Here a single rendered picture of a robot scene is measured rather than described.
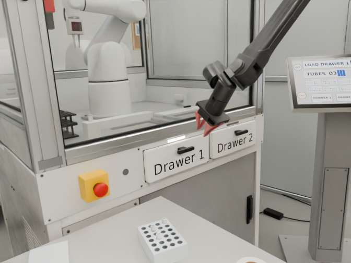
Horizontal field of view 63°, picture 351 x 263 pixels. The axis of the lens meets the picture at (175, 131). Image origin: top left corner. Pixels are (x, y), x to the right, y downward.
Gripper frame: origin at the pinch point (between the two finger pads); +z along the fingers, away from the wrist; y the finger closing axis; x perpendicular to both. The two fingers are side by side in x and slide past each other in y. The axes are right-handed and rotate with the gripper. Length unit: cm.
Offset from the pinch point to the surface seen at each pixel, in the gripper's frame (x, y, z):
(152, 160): 15.3, 2.4, 11.3
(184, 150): 4.2, 0.2, 8.1
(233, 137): -26.4, 1.1, 12.9
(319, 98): -74, -5, -4
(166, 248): 32.3, -25.5, 4.2
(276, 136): -153, 23, 75
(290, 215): -125, -31, 101
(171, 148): 7.0, 3.4, 9.8
